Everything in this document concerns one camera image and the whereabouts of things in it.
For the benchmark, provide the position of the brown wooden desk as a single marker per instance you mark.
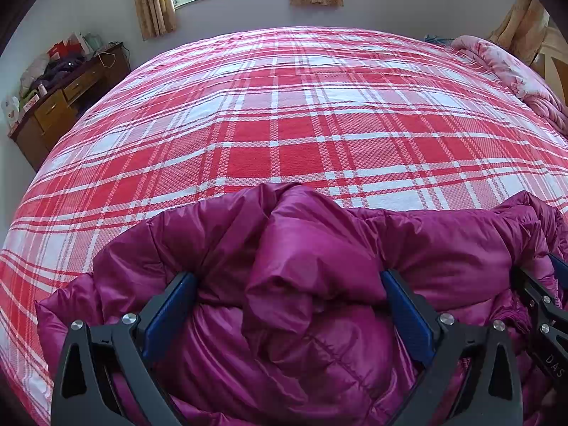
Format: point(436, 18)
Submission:
point(57, 111)

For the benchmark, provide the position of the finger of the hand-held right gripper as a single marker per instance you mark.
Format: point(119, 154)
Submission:
point(539, 315)
point(560, 266)

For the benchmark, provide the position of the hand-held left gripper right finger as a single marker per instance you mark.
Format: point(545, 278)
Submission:
point(408, 315)

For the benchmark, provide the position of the green cloth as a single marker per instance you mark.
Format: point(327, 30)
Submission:
point(29, 96)

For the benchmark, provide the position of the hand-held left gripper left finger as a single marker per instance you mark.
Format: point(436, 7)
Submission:
point(171, 315)

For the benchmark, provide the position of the tall beige floral curtain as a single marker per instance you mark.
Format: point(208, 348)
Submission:
point(523, 26)

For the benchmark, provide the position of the purple puffer jacket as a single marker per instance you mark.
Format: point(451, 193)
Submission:
point(310, 253)

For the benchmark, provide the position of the pile of dark clothes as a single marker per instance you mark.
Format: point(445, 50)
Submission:
point(62, 71)

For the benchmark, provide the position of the wooden bed headboard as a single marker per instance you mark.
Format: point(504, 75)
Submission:
point(554, 53)

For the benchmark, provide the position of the small blue item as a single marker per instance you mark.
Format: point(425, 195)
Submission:
point(437, 40)

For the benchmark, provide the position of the teal bag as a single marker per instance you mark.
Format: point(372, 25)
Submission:
point(91, 43)

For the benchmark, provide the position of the red paper bag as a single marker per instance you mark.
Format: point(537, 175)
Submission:
point(60, 51)

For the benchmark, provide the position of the pink floral quilt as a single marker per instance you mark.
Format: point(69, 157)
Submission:
point(510, 66)

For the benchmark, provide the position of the bed with red plaid sheet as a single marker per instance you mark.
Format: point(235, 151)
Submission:
point(284, 120)

